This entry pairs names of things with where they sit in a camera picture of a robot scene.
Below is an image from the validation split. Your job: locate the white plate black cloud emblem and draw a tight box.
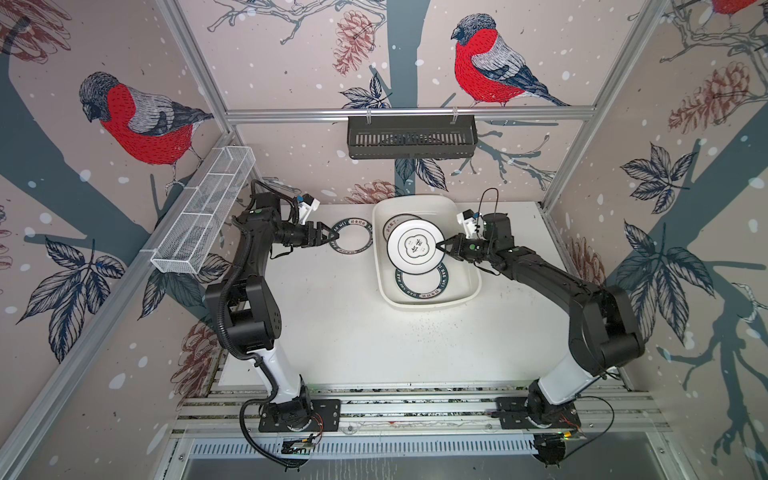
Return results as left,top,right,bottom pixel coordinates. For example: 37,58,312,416
386,219,445,275

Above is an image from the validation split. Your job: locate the green ring plate mid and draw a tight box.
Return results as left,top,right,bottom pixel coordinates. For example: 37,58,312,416
395,263,450,300

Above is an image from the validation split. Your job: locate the orange sunburst plate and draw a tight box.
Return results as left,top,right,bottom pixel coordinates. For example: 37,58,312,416
382,213,420,241

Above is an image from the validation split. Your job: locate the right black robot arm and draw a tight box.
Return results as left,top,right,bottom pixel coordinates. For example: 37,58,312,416
436,213,645,427

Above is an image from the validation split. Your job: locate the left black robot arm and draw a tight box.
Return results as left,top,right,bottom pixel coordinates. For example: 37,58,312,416
205,192,338,431

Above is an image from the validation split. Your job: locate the white plastic bin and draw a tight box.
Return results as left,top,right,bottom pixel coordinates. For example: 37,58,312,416
372,195,482,310

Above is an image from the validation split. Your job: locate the green ring plate back left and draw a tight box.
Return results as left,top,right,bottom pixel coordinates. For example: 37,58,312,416
330,217,373,255

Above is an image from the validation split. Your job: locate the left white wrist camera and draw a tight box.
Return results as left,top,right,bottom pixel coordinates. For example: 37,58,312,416
296,193,320,225

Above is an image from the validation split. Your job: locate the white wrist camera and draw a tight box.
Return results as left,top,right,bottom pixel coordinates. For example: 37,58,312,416
296,193,320,225
457,209,482,240

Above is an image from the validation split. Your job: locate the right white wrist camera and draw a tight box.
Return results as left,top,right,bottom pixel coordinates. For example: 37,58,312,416
457,209,482,240

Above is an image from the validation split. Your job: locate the black wire shelf basket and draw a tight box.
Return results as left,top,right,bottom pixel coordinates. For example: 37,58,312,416
347,115,478,160

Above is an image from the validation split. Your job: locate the white mesh wall basket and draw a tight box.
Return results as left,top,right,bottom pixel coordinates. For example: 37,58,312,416
151,146,255,274

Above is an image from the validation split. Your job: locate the horizontal aluminium frame bar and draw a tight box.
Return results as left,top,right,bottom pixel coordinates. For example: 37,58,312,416
225,106,596,125

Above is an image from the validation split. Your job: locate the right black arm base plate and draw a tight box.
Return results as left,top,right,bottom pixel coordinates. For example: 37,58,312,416
491,397,581,430

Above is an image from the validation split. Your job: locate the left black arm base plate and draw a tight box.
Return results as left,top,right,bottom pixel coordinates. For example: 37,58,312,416
258,398,341,433

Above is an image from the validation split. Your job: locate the right thin black cable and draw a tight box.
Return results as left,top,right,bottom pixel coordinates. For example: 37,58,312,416
557,395,617,463

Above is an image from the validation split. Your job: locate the aluminium mounting rail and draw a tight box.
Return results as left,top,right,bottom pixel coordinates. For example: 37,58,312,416
169,386,671,437

